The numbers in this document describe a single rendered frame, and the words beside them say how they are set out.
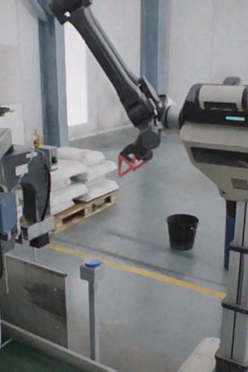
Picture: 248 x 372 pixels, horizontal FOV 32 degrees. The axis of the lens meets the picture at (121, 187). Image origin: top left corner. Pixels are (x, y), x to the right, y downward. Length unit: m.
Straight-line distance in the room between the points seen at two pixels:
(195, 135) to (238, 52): 8.04
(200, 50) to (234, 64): 0.81
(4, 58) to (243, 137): 0.76
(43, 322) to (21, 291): 0.18
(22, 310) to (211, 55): 8.10
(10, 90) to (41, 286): 1.13
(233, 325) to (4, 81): 1.30
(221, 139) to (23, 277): 1.19
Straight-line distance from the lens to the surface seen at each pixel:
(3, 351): 2.17
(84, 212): 4.73
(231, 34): 9.57
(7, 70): 1.21
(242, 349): 1.96
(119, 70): 1.33
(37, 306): 2.19
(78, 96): 8.22
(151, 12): 10.10
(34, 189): 1.61
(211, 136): 1.48
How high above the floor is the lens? 1.64
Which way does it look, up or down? 16 degrees down
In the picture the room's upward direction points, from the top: straight up
